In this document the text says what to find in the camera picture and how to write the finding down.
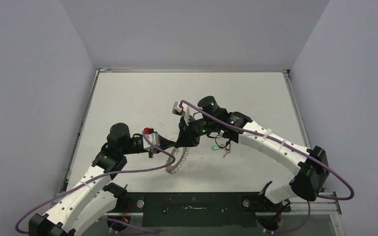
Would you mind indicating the aluminium frame rail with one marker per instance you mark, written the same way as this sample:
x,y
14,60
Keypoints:
x,y
316,206

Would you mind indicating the metal disc with keyrings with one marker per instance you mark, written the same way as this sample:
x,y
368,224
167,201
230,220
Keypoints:
x,y
173,165

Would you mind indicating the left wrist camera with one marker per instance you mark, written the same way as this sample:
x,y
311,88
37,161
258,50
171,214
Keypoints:
x,y
150,139

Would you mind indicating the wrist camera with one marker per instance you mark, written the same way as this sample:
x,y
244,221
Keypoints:
x,y
182,110
150,139

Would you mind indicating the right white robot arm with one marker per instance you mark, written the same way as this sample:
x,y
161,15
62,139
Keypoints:
x,y
307,165

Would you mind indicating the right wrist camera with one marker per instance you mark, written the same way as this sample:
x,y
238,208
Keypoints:
x,y
182,110

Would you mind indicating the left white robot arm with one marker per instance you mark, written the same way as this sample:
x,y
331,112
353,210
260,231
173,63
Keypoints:
x,y
96,193

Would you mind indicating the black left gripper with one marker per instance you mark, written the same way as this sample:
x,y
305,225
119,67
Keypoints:
x,y
165,143

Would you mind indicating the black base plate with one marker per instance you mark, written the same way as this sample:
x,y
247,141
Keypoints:
x,y
248,220

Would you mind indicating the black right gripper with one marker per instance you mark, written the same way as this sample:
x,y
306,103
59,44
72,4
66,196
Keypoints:
x,y
191,126

